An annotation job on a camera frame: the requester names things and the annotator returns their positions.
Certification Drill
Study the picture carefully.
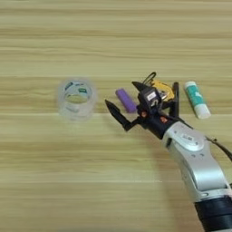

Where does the white green glue stick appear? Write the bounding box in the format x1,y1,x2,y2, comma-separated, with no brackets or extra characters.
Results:
184,81,212,120

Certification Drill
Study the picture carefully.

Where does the black marker pen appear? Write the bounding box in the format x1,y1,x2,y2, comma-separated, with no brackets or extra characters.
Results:
168,81,180,121

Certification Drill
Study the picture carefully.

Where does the purple eraser block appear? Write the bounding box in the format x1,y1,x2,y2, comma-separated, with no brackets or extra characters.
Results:
115,88,139,114

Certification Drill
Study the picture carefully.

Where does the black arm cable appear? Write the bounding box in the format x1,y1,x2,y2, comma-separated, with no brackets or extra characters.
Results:
205,136,232,162

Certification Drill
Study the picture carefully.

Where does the yellow black tape measure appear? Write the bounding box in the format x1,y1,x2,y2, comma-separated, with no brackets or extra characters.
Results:
142,72,176,103

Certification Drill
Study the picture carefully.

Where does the clear tape roll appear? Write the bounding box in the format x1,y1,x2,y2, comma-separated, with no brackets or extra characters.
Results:
56,77,98,121

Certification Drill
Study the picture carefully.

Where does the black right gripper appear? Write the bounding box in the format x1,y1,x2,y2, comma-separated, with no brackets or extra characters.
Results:
104,81,183,140

